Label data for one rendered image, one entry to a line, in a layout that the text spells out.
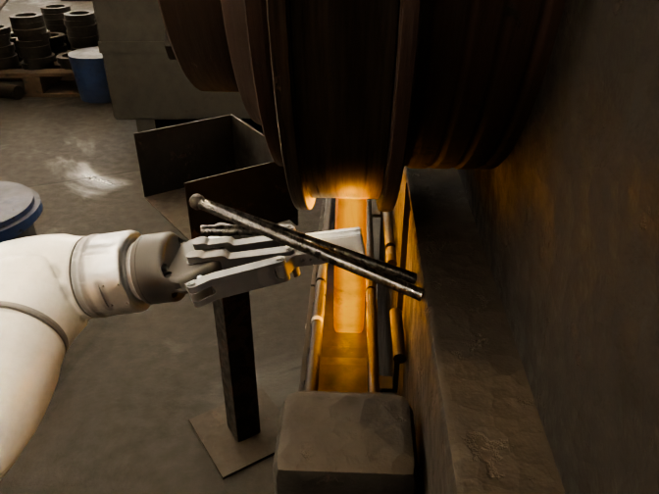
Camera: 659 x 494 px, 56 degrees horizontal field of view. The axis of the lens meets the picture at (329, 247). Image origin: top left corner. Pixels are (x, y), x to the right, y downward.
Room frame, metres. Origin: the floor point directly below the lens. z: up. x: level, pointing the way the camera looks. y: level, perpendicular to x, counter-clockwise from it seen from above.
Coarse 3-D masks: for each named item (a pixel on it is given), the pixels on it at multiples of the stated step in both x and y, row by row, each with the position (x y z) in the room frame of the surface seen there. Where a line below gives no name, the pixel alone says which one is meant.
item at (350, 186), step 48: (288, 0) 0.32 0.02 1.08; (336, 0) 0.32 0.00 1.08; (384, 0) 0.32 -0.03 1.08; (288, 48) 0.32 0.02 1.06; (336, 48) 0.33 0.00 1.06; (384, 48) 0.32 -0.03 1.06; (288, 96) 0.32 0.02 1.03; (336, 96) 0.33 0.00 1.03; (384, 96) 0.33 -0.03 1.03; (288, 144) 0.34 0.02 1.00; (336, 144) 0.35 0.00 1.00; (384, 144) 0.35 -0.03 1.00; (336, 192) 0.41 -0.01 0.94
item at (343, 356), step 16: (336, 336) 0.58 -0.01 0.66; (352, 336) 0.58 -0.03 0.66; (336, 352) 0.55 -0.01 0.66; (352, 352) 0.55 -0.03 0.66; (320, 368) 0.52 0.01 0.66; (336, 368) 0.52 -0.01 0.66; (352, 368) 0.52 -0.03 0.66; (320, 384) 0.50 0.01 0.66; (336, 384) 0.50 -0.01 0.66; (352, 384) 0.50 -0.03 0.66
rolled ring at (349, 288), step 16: (336, 208) 0.58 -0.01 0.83; (352, 208) 0.58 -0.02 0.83; (336, 224) 0.56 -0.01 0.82; (352, 224) 0.56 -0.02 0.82; (336, 272) 0.53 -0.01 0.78; (336, 288) 0.53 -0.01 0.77; (352, 288) 0.53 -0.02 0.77; (336, 304) 0.53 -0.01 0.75; (352, 304) 0.53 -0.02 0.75; (336, 320) 0.53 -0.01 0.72; (352, 320) 0.53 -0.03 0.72
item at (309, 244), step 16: (192, 208) 0.46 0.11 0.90; (208, 208) 0.45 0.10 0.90; (224, 208) 0.45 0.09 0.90; (224, 224) 0.47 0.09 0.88; (240, 224) 0.44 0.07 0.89; (256, 224) 0.43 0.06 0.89; (272, 224) 0.45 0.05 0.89; (288, 240) 0.42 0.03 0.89; (304, 240) 0.42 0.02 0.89; (320, 240) 0.44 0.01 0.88; (320, 256) 0.41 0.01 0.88; (336, 256) 0.40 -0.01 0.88; (352, 256) 0.43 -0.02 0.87; (368, 256) 0.43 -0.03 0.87; (352, 272) 0.40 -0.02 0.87; (368, 272) 0.39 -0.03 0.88; (384, 272) 0.39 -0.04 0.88; (400, 272) 0.42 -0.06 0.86; (400, 288) 0.38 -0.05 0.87; (416, 288) 0.38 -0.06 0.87
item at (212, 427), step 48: (144, 144) 1.11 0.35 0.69; (192, 144) 1.16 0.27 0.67; (240, 144) 1.18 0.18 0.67; (144, 192) 1.10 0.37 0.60; (192, 192) 0.89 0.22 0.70; (240, 192) 0.93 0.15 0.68; (288, 192) 0.98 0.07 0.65; (240, 336) 1.00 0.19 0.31; (240, 384) 1.00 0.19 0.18; (240, 432) 0.99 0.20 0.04
